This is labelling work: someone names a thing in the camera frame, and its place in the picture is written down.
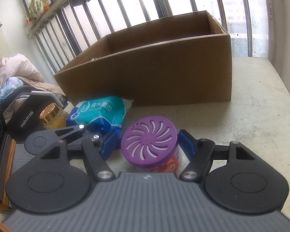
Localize blue wet wipes pack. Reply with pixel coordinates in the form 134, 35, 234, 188
66, 96, 133, 140

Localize purple lid air freshener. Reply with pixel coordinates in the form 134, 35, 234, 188
120, 116, 182, 172

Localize yellow perfume bottle gold cap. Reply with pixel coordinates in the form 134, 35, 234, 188
40, 103, 68, 129

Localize pink bedding pile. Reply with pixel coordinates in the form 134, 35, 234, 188
0, 53, 64, 106

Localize brown cardboard box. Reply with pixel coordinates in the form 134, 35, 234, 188
54, 11, 232, 106

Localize plants on window shelf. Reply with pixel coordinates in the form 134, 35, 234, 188
26, 0, 50, 24

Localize metal window bars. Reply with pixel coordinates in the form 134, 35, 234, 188
22, 0, 253, 73

